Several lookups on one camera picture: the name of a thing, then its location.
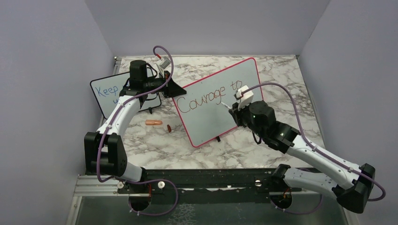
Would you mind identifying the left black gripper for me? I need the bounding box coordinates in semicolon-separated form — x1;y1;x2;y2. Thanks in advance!
144;70;187;98

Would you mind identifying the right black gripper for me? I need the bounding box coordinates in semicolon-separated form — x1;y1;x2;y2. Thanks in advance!
230;98;265;138

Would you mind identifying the red framed whiteboard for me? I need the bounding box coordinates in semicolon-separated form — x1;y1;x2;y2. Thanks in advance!
173;57;260;147

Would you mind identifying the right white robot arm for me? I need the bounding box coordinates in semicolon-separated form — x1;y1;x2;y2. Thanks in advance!
229;101;375;214

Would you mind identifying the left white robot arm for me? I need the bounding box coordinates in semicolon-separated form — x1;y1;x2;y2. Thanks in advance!
84;57;187;193

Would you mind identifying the black framed written whiteboard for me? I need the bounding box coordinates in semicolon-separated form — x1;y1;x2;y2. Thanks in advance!
90;72;162;119

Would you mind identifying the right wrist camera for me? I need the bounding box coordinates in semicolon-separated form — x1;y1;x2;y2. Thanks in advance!
235;85;254;110

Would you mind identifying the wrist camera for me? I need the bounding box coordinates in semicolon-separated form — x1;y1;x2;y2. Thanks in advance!
156;57;171;74
235;85;254;110

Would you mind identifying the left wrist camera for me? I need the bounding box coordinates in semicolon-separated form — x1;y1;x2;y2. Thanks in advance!
156;57;171;74

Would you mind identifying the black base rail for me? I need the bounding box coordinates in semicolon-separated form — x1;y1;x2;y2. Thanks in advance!
117;168;302;204

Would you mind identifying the aluminium frame rail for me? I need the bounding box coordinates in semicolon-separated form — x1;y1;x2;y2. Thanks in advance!
66;175;129;225

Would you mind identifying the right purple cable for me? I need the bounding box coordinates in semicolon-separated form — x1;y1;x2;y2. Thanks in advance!
236;82;387;216

